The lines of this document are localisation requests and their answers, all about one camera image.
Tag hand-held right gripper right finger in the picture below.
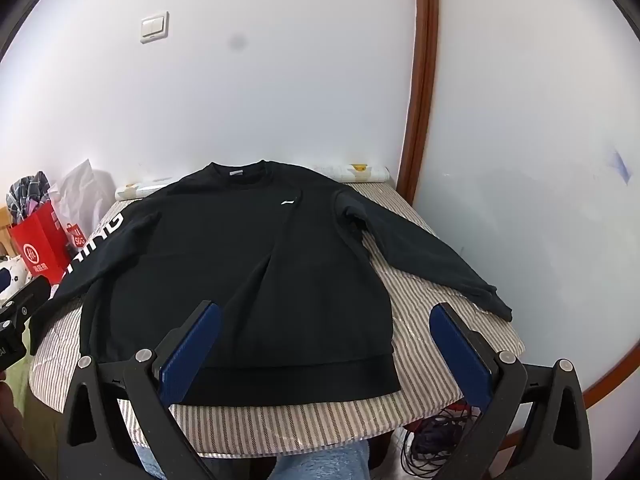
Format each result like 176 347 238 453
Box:
429 301 596 480

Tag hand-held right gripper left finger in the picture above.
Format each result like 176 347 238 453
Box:
56 300 223 480

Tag black sweatshirt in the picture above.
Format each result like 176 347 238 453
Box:
27 159 513 407

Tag plaid clothes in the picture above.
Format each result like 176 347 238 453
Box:
6 171 53 226

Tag striped table cloth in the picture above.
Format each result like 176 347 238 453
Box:
29 180 526 458

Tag white spotted cloth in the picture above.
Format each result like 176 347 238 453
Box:
0 255 31 306

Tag red paper shopping bag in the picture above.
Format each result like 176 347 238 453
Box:
7 201 73 277

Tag white plastic bag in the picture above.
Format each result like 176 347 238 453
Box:
50 159 116 241

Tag person's blue jeans legs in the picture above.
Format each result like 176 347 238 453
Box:
135 440 371 480

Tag white patterned paper roll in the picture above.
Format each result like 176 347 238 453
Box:
115 162 388 202

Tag tangled black cables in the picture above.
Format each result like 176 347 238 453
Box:
400 402 488 476

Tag brown wooden door frame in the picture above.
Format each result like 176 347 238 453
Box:
397 0 640 453

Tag white light switch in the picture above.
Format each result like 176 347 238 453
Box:
140 11 170 44

